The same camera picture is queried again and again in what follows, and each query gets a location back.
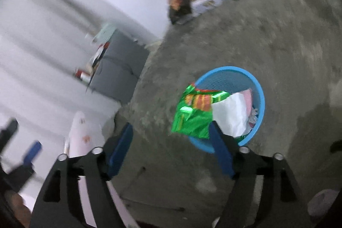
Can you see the grey cabinet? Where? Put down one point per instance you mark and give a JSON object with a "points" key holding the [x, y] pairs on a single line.
{"points": [[120, 70]]}

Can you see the clear plastic bag red print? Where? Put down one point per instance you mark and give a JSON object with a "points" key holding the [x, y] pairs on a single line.
{"points": [[253, 117]]}

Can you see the dark printed box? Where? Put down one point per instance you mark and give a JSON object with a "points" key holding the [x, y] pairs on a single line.
{"points": [[180, 9]]}

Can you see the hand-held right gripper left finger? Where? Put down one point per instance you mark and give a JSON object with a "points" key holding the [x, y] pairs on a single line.
{"points": [[120, 153]]}

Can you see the red white can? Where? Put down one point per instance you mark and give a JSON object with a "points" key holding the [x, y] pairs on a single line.
{"points": [[82, 75]]}

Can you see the white round object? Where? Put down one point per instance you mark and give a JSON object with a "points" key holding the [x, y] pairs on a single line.
{"points": [[323, 202]]}

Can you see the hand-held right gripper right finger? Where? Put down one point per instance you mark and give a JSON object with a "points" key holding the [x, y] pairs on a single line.
{"points": [[221, 150]]}

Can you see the blue plastic basket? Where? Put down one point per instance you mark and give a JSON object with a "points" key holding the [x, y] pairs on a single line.
{"points": [[229, 78]]}

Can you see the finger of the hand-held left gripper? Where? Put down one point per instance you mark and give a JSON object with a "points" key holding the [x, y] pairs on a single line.
{"points": [[32, 152], [9, 133]]}

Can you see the white tissue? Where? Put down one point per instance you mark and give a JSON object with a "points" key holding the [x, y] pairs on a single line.
{"points": [[232, 113]]}

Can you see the flat white printed box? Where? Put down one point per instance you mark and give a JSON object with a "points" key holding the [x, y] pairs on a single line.
{"points": [[209, 1]]}

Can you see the green snack bag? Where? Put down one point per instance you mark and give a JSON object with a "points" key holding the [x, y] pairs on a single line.
{"points": [[195, 113]]}

